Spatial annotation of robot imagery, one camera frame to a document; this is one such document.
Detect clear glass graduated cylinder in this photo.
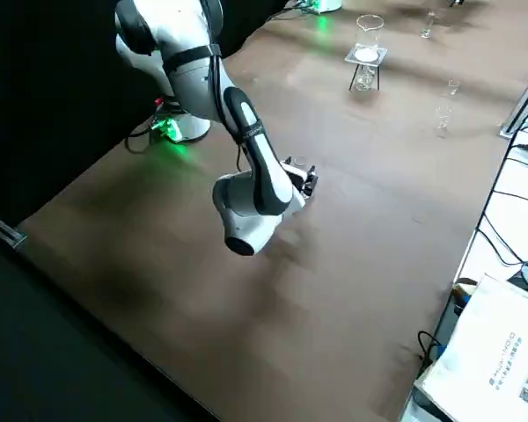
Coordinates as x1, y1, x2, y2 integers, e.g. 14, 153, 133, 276
420, 9, 437, 40

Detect black base cable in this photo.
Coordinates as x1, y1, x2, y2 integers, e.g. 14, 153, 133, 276
125, 118, 166, 155
263, 0, 312, 23

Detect small glass alcohol lamp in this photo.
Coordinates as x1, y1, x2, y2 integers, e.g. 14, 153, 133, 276
354, 65, 377, 92

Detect aluminium frame post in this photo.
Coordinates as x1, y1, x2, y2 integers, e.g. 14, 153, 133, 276
0, 207, 28, 251
500, 65, 528, 138

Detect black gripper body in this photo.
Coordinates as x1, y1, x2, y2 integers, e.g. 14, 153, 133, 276
289, 169, 312, 197

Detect large clear glass beaker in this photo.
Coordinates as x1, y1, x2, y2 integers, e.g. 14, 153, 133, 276
355, 14, 385, 62

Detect black metal tripod stand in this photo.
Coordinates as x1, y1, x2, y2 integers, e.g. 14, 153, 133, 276
348, 62, 382, 92

